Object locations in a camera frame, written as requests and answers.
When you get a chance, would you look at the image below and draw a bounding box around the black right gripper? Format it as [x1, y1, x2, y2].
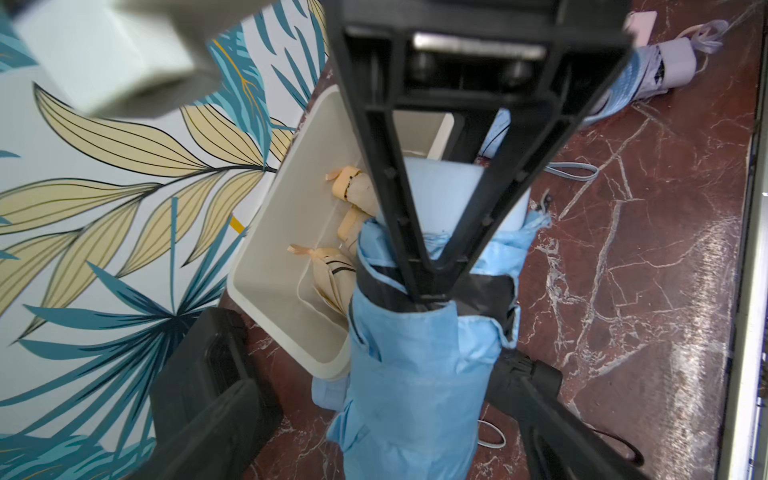
[324, 1, 631, 300]

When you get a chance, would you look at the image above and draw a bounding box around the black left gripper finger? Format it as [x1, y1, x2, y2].
[486, 349, 646, 479]

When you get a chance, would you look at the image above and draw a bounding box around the beige umbrella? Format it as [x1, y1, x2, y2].
[287, 244, 357, 316]
[337, 206, 371, 256]

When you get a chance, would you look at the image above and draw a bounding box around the white plastic storage box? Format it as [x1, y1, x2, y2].
[226, 83, 457, 382]

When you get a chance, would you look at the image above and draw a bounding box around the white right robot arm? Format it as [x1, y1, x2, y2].
[1, 1, 633, 303]

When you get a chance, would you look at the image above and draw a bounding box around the light blue umbrella right side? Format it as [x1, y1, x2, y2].
[476, 107, 601, 184]

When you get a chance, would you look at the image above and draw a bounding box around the pink folded umbrella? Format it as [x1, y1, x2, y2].
[624, 11, 658, 48]

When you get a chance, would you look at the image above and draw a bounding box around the light blue umbrella near box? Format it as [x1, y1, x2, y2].
[311, 375, 350, 412]

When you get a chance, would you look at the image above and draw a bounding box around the lavender folded umbrella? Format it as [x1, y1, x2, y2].
[582, 19, 731, 127]

